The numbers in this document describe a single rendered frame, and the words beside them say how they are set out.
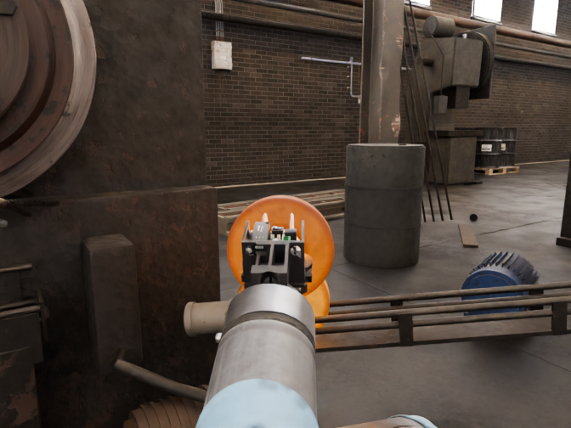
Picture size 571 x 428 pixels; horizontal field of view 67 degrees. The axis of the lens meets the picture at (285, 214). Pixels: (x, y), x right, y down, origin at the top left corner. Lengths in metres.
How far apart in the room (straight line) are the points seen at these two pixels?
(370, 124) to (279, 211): 4.36
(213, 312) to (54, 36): 0.50
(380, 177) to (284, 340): 2.77
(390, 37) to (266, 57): 3.63
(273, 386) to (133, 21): 0.79
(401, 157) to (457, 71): 5.28
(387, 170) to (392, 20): 2.12
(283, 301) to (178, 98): 0.66
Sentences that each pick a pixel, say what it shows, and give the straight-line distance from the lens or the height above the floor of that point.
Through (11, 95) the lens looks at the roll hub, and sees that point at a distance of 0.69.
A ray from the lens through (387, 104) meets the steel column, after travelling 4.72.
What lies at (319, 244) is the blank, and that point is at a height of 0.84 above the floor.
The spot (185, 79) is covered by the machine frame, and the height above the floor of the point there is 1.10.
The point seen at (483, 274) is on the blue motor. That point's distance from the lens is 2.33.
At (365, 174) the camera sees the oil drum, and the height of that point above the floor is 0.68.
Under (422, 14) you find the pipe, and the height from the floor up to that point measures 3.16.
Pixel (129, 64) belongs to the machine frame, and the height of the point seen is 1.12.
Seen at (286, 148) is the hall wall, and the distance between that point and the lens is 8.18.
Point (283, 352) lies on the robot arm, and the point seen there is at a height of 0.82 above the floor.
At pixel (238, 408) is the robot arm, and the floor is 0.81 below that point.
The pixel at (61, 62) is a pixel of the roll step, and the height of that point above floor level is 1.10.
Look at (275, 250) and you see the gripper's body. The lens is 0.48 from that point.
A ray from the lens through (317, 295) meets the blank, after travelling 0.75.
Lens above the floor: 1.00
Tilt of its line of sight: 11 degrees down
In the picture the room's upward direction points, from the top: straight up
